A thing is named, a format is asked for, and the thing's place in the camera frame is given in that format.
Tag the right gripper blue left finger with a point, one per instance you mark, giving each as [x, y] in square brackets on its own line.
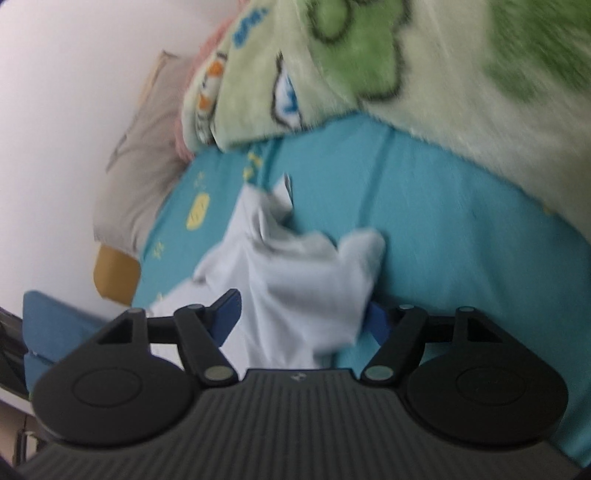
[223, 315]

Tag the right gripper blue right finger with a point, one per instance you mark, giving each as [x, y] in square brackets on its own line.
[378, 323]

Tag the white polo shirt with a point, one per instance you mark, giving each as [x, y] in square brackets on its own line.
[303, 297]

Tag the mustard yellow headboard cushion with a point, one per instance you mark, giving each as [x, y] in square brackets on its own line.
[115, 275]

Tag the teal smiley bed sheet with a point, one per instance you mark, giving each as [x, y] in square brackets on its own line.
[456, 235]

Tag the pink fluffy blanket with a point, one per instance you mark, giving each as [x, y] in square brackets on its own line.
[193, 126]

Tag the blue covered chair right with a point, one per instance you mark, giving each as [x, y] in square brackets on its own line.
[51, 330]

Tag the grey pillow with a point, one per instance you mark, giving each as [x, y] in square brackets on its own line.
[143, 167]

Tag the green cartoon fleece blanket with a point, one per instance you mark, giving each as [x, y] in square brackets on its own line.
[505, 84]

